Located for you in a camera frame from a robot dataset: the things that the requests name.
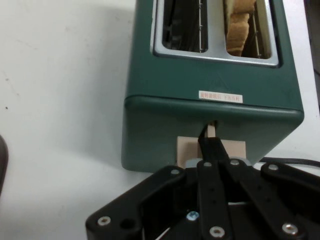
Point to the brown bread slice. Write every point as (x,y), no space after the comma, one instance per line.
(237,30)

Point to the beige toaster lever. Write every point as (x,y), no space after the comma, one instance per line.
(186,150)

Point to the black glossy kitchen appliance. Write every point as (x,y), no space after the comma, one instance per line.
(3,165)

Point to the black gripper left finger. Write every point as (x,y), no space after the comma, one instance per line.
(150,200)

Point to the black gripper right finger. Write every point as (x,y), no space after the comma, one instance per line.
(275,200)

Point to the dark green two-slot toaster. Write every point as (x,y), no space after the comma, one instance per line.
(175,87)

